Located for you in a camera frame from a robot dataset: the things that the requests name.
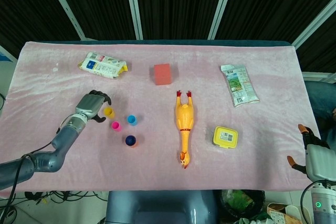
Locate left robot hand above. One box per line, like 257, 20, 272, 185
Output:
75, 90, 112, 124

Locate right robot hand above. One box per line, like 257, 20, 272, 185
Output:
287, 123, 336, 183

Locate yellow plastic cup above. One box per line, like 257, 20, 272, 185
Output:
103, 106, 116, 119

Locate white and yellow snack bag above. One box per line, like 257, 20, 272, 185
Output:
77, 51, 129, 79

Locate printed cardboard box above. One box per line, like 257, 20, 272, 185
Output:
267, 202, 312, 224

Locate red foam cube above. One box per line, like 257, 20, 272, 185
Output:
153, 63, 173, 86

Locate black bin bag with rubbish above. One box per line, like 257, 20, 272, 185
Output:
219, 189, 266, 224

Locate pink plush table cloth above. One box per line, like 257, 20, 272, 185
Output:
0, 41, 328, 192

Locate yellow rubber chicken toy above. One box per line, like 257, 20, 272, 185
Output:
175, 90, 195, 169

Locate green tub with yellow lid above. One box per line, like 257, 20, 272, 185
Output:
212, 126, 239, 150

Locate white and blue sign board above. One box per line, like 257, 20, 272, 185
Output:
0, 45, 17, 63

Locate green and white snack bag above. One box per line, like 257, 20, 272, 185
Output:
220, 64, 260, 108

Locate blue-grey robot torso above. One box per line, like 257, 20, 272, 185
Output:
104, 189, 218, 224

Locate black curtain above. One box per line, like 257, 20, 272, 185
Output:
0, 0, 336, 72

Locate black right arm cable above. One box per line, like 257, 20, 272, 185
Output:
300, 179, 333, 224

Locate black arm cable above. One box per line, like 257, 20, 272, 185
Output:
300, 179, 333, 224
6, 118, 70, 211

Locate black floor cable tangle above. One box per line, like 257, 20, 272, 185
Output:
25, 189, 108, 205

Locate white frame post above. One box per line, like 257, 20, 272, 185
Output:
291, 1, 336, 49
43, 0, 86, 40
207, 0, 238, 40
123, 0, 144, 40

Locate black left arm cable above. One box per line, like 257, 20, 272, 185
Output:
6, 118, 70, 211

